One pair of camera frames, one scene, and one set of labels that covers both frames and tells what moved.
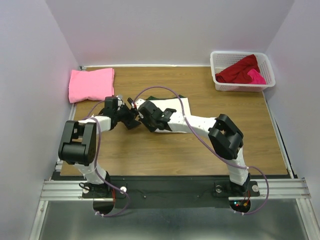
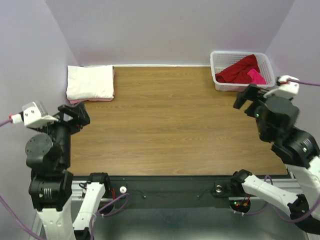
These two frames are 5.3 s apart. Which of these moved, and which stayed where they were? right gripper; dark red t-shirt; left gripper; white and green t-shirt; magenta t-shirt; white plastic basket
Moved: right gripper; left gripper; white and green t-shirt
Stayed: magenta t-shirt; dark red t-shirt; white plastic basket
